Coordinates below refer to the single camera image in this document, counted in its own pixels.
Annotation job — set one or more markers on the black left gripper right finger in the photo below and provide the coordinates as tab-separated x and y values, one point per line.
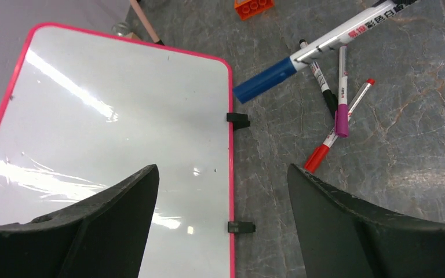
341	235

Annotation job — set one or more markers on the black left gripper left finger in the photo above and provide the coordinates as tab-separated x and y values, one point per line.
102	236

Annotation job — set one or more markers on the pink framed whiteboard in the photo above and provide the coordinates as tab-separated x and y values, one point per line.
84	110

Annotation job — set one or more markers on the blue capped white marker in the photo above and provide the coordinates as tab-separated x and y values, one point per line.
333	40

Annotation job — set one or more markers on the black whiteboard foot clip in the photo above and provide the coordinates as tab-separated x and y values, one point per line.
239	121
240	227

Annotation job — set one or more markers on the red capped marker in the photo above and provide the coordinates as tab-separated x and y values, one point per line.
321	151

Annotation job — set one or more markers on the purple capped marker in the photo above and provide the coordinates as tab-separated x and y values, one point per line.
341	115

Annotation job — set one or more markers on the black capped marker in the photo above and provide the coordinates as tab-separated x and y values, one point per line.
330	98

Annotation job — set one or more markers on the pink tripod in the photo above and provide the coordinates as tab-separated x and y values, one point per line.
145	22

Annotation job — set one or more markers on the orange toy brick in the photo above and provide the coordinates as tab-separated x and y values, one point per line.
249	8

